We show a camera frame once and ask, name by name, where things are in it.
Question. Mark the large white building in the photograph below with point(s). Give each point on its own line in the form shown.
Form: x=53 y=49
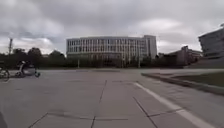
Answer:
x=110 y=46

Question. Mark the grey concrete slab plaza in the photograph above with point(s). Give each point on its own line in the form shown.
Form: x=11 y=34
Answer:
x=83 y=100

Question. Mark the pale stone strip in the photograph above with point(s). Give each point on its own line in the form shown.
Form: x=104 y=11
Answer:
x=166 y=104

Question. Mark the brown brick building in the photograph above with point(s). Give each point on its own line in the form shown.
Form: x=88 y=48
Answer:
x=185 y=56

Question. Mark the grey stone kerb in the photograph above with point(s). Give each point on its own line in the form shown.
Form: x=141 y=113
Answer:
x=186 y=84

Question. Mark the row of trees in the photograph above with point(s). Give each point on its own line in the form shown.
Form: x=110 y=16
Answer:
x=33 y=58

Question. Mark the grass area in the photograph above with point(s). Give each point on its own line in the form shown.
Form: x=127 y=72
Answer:
x=206 y=79

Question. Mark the dark grey building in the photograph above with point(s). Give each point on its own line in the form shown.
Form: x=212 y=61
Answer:
x=213 y=43

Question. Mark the tall mast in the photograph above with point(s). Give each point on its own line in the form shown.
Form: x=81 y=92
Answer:
x=10 y=45

